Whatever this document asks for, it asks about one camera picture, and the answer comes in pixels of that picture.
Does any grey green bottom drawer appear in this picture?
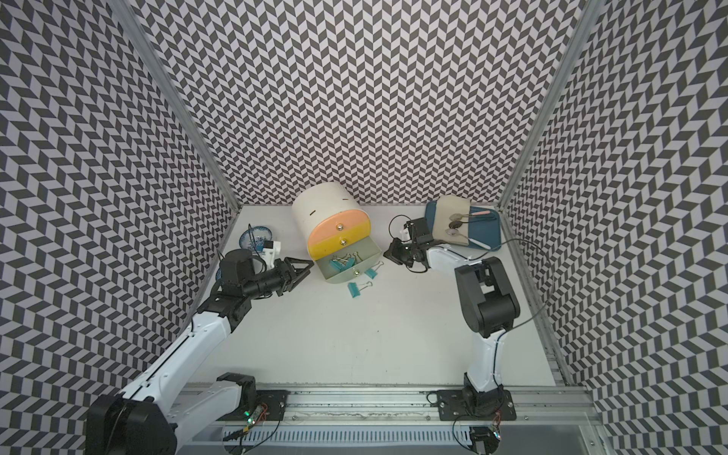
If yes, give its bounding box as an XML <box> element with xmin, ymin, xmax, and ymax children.
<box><xmin>315</xmin><ymin>236</ymin><xmax>382</xmax><ymax>284</ymax></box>

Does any blue floral bowl far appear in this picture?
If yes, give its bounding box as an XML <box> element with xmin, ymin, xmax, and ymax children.
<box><xmin>239</xmin><ymin>226</ymin><xmax>273</xmax><ymax>252</ymax></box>

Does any pink handled spoon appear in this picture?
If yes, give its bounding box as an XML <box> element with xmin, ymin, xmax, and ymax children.
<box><xmin>449</xmin><ymin>210</ymin><xmax>492</xmax><ymax>221</ymax></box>

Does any beige folded cloth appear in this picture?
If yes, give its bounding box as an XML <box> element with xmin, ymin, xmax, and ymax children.
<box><xmin>432</xmin><ymin>195</ymin><xmax>470</xmax><ymax>246</ymax></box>

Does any teal blue tray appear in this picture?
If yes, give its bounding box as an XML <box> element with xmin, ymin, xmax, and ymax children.
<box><xmin>425</xmin><ymin>201</ymin><xmax>502</xmax><ymax>249</ymax></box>

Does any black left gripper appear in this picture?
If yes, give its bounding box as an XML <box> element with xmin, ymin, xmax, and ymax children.
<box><xmin>243</xmin><ymin>256</ymin><xmax>314</xmax><ymax>301</ymax></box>

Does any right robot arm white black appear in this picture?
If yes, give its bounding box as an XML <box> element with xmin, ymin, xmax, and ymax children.
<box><xmin>384</xmin><ymin>217</ymin><xmax>521</xmax><ymax>417</ymax></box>

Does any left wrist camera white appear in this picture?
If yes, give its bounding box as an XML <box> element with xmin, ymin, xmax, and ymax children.
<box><xmin>260</xmin><ymin>240</ymin><xmax>282</xmax><ymax>269</ymax></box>

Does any aluminium corner post left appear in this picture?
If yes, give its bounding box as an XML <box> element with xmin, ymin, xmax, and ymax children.
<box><xmin>107</xmin><ymin>0</ymin><xmax>240</xmax><ymax>212</ymax></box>

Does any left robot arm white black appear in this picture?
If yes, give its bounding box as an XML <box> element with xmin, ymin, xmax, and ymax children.
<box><xmin>85</xmin><ymin>249</ymin><xmax>314</xmax><ymax>454</ymax></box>

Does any aluminium corner post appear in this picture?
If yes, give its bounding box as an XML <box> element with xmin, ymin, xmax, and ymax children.
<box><xmin>498</xmin><ymin>0</ymin><xmax>606</xmax><ymax>210</ymax></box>
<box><xmin>107</xmin><ymin>0</ymin><xmax>240</xmax><ymax>212</ymax></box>

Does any white handled spoon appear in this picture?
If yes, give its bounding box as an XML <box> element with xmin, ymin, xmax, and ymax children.
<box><xmin>446</xmin><ymin>229</ymin><xmax>492</xmax><ymax>250</ymax></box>

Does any aluminium front rail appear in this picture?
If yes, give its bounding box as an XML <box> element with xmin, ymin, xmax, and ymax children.
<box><xmin>130</xmin><ymin>385</ymin><xmax>598</xmax><ymax>428</ymax></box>

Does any cream round drawer cabinet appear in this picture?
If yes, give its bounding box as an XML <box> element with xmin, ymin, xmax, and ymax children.
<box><xmin>292</xmin><ymin>182</ymin><xmax>364</xmax><ymax>252</ymax></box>

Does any teal handled spoon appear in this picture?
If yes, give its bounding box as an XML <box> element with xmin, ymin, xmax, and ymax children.
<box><xmin>449</xmin><ymin>214</ymin><xmax>499</xmax><ymax>229</ymax></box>

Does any orange pink top drawer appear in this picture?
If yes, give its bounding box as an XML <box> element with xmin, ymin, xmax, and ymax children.
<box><xmin>308</xmin><ymin>209</ymin><xmax>371</xmax><ymax>245</ymax></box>

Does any yellow drawer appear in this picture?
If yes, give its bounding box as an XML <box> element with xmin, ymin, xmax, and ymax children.
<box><xmin>308</xmin><ymin>223</ymin><xmax>371</xmax><ymax>261</ymax></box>

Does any aluminium corner post right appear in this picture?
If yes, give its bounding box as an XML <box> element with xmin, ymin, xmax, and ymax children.
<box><xmin>498</xmin><ymin>0</ymin><xmax>606</xmax><ymax>210</ymax></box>

